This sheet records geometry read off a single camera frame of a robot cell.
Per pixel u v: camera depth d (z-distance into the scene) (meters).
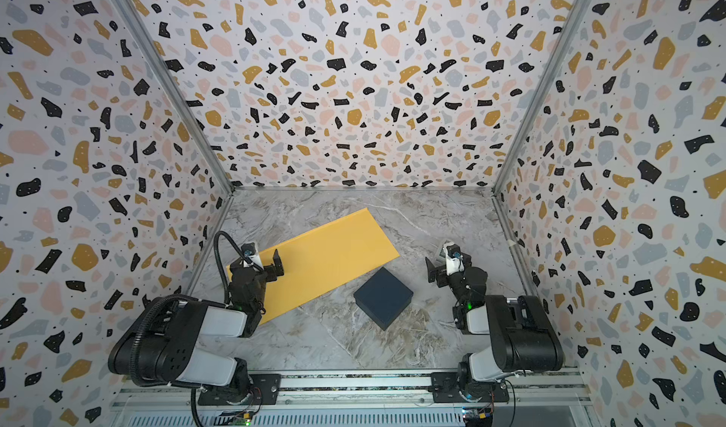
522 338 0.44
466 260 0.85
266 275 0.73
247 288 0.69
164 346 0.44
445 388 0.73
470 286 0.69
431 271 0.81
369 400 0.73
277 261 0.85
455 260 0.78
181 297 0.49
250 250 0.76
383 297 0.86
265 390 0.73
